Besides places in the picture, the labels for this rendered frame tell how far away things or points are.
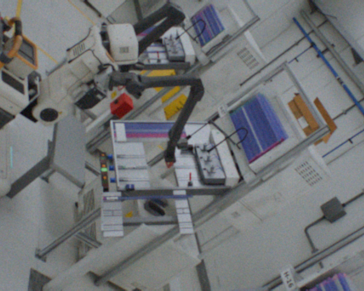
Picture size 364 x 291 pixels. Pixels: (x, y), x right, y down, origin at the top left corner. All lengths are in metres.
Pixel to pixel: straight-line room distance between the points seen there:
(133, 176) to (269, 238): 1.95
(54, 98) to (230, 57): 1.90
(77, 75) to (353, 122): 2.93
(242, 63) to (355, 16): 1.93
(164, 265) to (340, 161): 1.99
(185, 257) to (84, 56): 1.62
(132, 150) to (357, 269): 1.58
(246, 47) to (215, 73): 0.34
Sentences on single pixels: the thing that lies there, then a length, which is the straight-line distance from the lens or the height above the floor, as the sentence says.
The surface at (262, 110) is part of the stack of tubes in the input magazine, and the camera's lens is 3.37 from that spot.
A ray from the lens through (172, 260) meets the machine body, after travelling 3.67.
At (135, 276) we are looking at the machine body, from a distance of 3.75.
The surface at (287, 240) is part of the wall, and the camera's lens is 4.69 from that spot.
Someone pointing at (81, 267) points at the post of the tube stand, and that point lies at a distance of 3.09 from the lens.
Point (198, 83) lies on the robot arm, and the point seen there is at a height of 1.49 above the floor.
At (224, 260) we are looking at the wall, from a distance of 4.98.
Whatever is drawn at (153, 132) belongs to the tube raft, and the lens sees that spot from 3.54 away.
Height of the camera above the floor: 2.09
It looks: 18 degrees down
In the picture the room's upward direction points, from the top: 54 degrees clockwise
